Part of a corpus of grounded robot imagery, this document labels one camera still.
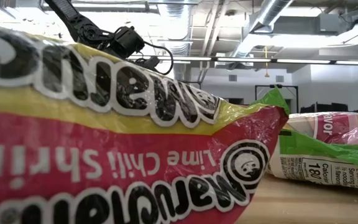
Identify silver corrugated air duct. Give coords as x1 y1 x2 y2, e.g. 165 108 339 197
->
157 0 194 82

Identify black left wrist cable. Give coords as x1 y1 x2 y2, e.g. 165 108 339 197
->
137 41 174 76

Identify yellow hanging cord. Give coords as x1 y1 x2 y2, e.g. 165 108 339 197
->
263 45 270 78

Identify long ceiling light bar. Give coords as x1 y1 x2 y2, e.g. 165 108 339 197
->
126 55 358 66

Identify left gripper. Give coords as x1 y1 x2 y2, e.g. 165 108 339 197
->
98 37 161 72

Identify black monitors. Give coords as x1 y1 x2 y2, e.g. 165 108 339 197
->
300 102 349 113

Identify black frame stand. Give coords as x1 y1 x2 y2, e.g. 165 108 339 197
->
255 83 300 114

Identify silver spiral air duct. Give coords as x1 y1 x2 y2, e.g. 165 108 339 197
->
230 0 295 60

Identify lime chili shrimp ramen packet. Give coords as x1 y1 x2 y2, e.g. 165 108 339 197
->
0 22 291 224
265 111 358 191

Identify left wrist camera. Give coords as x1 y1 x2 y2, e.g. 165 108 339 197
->
112 26 145 60

